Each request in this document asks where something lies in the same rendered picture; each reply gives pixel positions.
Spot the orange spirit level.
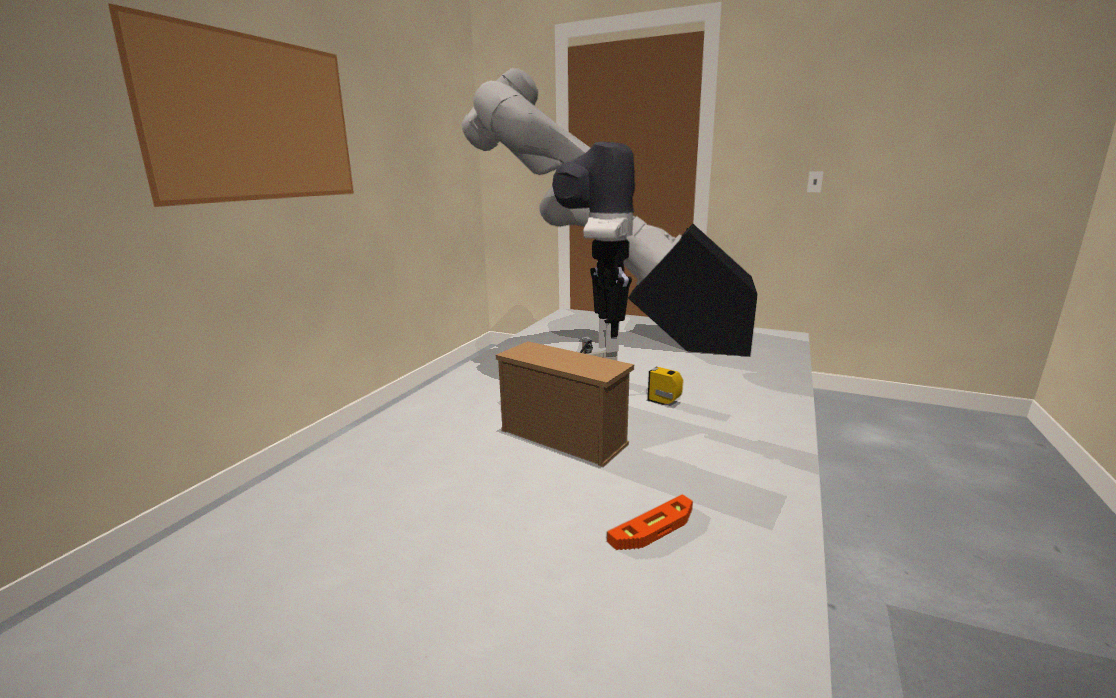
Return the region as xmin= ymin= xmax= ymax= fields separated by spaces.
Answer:
xmin=606 ymin=494 xmax=693 ymax=549

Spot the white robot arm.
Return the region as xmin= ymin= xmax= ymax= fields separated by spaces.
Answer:
xmin=462 ymin=68 xmax=682 ymax=285

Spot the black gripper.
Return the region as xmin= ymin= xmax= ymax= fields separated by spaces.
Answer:
xmin=590 ymin=239 xmax=632 ymax=353

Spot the yellow tape measure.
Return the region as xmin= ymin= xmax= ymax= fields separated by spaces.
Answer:
xmin=647 ymin=366 xmax=683 ymax=405

